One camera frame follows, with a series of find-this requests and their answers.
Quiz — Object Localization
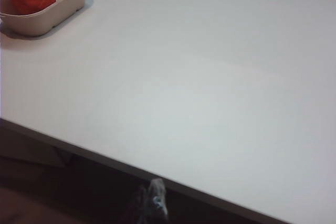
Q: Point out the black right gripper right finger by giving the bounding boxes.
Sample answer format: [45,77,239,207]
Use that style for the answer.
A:
[143,178,169,224]

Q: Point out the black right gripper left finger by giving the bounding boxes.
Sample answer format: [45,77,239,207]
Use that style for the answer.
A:
[125,184,148,224]

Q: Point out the brown paper lunchbox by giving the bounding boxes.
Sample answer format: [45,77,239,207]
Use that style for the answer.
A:
[0,0,88,37]

